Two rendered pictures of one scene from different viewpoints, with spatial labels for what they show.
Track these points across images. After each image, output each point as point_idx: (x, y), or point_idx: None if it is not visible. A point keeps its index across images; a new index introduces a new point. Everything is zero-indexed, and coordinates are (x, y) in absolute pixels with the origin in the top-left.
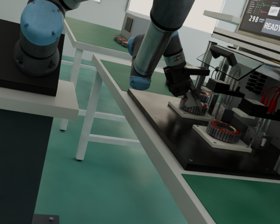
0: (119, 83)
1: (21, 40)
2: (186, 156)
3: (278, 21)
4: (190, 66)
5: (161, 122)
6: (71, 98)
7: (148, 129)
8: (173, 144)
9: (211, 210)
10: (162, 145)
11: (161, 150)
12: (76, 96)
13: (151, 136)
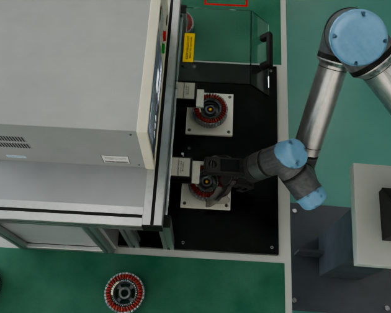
0: (281, 300)
1: None
2: (272, 75)
3: (159, 71)
4: (231, 169)
5: (270, 138)
6: (361, 192)
7: (282, 136)
8: (275, 93)
9: (277, 30)
10: (279, 106)
11: (285, 95)
12: (355, 205)
13: (285, 120)
